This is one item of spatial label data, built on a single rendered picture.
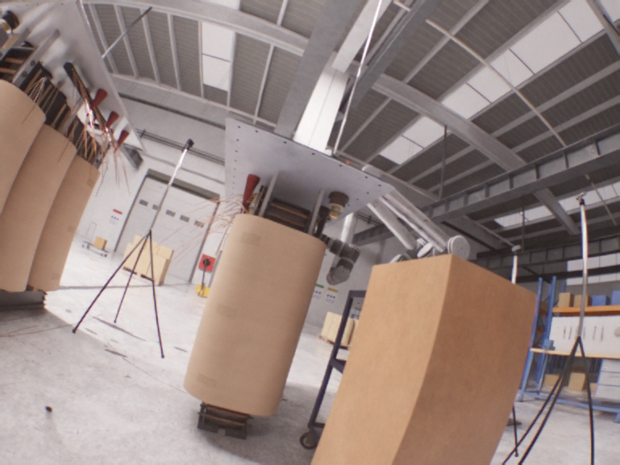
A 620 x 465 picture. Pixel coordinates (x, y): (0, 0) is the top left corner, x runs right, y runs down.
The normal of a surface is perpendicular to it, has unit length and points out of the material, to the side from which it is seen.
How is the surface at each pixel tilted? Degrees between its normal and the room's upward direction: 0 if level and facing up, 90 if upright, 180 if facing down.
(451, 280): 90
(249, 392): 90
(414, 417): 90
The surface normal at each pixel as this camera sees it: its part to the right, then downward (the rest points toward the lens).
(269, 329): 0.29, -0.18
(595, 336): -0.91, -0.34
